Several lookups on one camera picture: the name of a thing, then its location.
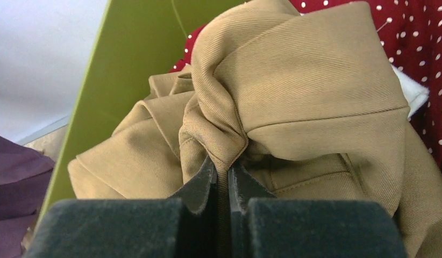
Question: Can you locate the white garment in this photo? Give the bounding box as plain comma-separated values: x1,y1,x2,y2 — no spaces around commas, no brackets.
392,66,430,120

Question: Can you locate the red polka dot skirt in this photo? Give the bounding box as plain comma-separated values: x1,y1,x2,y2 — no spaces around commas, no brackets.
169,0,442,171

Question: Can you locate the tan garment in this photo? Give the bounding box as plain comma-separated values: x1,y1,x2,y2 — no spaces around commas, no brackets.
68,1,442,257

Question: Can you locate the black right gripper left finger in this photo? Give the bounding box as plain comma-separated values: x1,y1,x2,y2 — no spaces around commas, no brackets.
24,158,217,258

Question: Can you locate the purple garment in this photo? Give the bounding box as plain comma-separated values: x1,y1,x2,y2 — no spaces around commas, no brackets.
0,136,54,257

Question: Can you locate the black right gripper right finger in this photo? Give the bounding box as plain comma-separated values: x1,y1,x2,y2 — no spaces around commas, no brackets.
228,163,407,257

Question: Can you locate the green plastic bin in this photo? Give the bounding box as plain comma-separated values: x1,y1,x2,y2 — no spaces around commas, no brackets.
40,0,239,214

